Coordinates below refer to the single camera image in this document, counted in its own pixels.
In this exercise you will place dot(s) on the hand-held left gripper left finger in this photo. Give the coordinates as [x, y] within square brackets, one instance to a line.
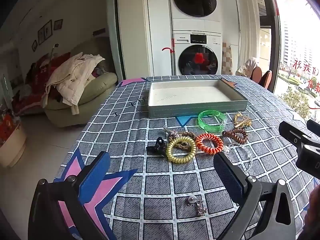
[96, 175]

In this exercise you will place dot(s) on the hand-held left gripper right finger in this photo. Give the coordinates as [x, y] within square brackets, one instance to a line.
[228, 177]

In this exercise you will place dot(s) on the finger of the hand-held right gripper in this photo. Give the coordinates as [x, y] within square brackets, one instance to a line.
[291, 133]
[314, 126]

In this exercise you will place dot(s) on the black claw hair clip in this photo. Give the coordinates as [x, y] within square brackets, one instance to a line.
[156, 148]

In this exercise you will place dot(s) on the silver star hair clip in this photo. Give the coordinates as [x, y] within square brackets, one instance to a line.
[172, 133]

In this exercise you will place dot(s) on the grey-green cardboard box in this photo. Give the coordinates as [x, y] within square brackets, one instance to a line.
[190, 93]

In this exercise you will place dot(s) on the silver ornament earring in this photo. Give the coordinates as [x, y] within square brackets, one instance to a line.
[200, 208]

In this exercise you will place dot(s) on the gold hair clip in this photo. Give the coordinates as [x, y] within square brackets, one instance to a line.
[243, 123]

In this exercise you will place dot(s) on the green translucent bangle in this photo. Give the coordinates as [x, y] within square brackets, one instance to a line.
[212, 130]

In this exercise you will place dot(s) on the grey checked star tablecloth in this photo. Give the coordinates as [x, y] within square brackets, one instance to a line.
[150, 200]

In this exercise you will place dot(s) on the orange chair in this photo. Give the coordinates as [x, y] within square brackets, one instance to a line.
[266, 80]
[256, 73]

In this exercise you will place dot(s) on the red window decal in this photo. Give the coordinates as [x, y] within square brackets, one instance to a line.
[306, 66]

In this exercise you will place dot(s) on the beige paper bag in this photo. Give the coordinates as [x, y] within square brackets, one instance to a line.
[241, 70]

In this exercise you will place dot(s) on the white cloth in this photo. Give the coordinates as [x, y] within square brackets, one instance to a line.
[251, 62]

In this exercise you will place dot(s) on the cream tub with red decor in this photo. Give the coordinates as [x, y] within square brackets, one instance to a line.
[12, 142]

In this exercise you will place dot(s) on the beige checked towel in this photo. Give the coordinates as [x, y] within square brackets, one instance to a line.
[226, 60]

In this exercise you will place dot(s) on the cream jacket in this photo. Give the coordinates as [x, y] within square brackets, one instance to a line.
[75, 77]

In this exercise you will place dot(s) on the white curtain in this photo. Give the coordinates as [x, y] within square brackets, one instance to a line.
[247, 30]

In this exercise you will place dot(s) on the white washing machine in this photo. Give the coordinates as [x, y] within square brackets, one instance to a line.
[200, 40]

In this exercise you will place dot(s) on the white cabinet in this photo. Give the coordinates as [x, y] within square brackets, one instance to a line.
[140, 30]

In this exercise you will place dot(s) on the white tumble dryer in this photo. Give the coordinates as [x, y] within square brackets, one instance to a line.
[180, 12]

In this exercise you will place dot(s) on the small dark picture frame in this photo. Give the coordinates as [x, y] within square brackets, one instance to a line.
[58, 24]
[34, 45]

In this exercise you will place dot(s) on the large dark picture frame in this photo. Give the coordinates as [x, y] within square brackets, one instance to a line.
[45, 32]

